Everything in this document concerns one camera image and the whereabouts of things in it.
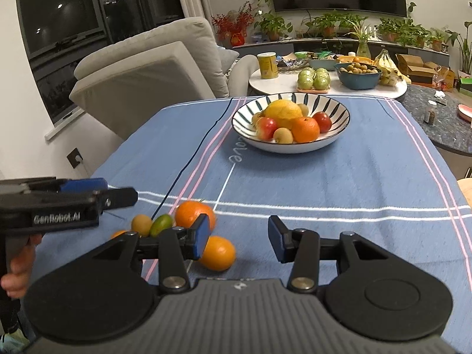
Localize green lime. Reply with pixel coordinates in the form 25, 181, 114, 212
149, 213, 174, 237

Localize large orange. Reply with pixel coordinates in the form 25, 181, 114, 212
199, 236, 236, 272

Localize orange tangerine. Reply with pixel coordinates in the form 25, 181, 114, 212
291, 117, 321, 143

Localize red apple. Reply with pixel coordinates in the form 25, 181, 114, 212
312, 111, 332, 133
255, 117, 278, 142

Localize large yellow grapefruit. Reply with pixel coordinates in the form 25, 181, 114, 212
263, 99, 302, 130

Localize yellow-brown pear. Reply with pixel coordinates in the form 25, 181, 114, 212
251, 111, 264, 126

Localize left hand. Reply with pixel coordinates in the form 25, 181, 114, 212
1, 234, 42, 299

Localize blue striped tablecloth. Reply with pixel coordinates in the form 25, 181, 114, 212
33, 98, 471, 353

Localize striped ceramic bowl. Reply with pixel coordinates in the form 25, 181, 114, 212
232, 93, 350, 154

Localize beige sofa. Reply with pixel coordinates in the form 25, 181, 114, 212
70, 17, 258, 140

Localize white round coffee table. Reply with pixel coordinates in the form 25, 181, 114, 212
249, 70, 408, 98

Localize green apples on tray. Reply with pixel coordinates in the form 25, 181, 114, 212
297, 67, 331, 93

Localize teal bowl of longans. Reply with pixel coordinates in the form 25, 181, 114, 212
335, 62, 382, 90

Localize yellow can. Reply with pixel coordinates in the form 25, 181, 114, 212
257, 52, 278, 79

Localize dark marble table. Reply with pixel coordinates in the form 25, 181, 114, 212
397, 85, 471, 157

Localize banana bunch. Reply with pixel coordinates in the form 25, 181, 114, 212
373, 49, 411, 86

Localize glass vase with plant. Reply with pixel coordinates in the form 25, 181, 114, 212
351, 22, 373, 58

